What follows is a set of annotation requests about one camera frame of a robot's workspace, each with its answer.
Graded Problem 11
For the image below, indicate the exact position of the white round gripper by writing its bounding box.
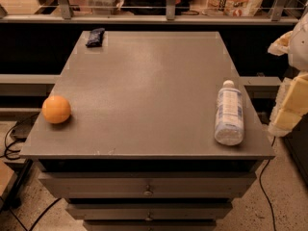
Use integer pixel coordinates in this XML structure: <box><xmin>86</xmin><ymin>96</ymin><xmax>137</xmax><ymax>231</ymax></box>
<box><xmin>268</xmin><ymin>13</ymin><xmax>308</xmax><ymax>137</ymax></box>

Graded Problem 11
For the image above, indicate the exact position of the dark blue snack bar wrapper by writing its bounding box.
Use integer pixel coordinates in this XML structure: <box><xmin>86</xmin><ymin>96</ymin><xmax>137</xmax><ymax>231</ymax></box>
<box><xmin>86</xmin><ymin>28</ymin><xmax>105</xmax><ymax>47</ymax></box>

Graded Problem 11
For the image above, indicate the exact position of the clear plastic bottle white cap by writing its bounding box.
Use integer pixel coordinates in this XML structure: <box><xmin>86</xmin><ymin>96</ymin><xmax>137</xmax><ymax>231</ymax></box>
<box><xmin>215</xmin><ymin>80</ymin><xmax>244</xmax><ymax>146</ymax></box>

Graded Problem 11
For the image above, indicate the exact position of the black bag behind glass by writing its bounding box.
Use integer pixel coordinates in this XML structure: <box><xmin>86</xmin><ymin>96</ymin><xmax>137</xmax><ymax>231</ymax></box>
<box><xmin>121</xmin><ymin>0</ymin><xmax>167</xmax><ymax>15</ymax></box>

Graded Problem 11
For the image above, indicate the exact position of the grey drawer cabinet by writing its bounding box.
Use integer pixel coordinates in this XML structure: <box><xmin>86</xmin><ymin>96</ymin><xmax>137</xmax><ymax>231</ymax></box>
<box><xmin>21</xmin><ymin>32</ymin><xmax>274</xmax><ymax>231</ymax></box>

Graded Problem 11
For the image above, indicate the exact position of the metal drawer knob upper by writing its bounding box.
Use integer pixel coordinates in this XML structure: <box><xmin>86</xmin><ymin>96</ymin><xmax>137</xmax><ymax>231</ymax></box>
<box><xmin>143</xmin><ymin>185</ymin><xmax>153</xmax><ymax>196</ymax></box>

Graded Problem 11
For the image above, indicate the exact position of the metal drawer knob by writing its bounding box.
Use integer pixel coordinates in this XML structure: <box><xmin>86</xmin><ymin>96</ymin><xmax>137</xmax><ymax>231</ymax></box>
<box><xmin>143</xmin><ymin>185</ymin><xmax>153</xmax><ymax>196</ymax></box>
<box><xmin>144</xmin><ymin>213</ymin><xmax>153</xmax><ymax>221</ymax></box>

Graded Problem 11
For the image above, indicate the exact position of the metal drawer knob lower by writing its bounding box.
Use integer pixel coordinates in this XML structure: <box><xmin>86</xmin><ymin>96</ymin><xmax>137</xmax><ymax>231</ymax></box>
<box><xmin>144</xmin><ymin>213</ymin><xmax>153</xmax><ymax>221</ymax></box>

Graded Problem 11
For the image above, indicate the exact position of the orange round fruit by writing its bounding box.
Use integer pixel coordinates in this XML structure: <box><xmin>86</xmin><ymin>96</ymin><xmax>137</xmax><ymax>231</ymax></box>
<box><xmin>41</xmin><ymin>95</ymin><xmax>71</xmax><ymax>124</ymax></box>

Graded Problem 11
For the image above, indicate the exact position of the black floor cable right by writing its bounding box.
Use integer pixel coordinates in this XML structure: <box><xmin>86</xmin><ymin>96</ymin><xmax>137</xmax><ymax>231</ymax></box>
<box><xmin>258</xmin><ymin>136</ymin><xmax>277</xmax><ymax>231</ymax></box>

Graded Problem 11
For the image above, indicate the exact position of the grey metal railing frame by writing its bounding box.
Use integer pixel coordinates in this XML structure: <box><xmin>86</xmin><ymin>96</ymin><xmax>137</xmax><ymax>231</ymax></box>
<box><xmin>0</xmin><ymin>0</ymin><xmax>307</xmax><ymax>25</ymax></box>

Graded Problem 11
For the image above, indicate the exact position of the black floor cables left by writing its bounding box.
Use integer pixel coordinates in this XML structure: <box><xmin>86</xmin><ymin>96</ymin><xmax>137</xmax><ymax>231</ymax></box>
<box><xmin>0</xmin><ymin>113</ymin><xmax>41</xmax><ymax>162</ymax></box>

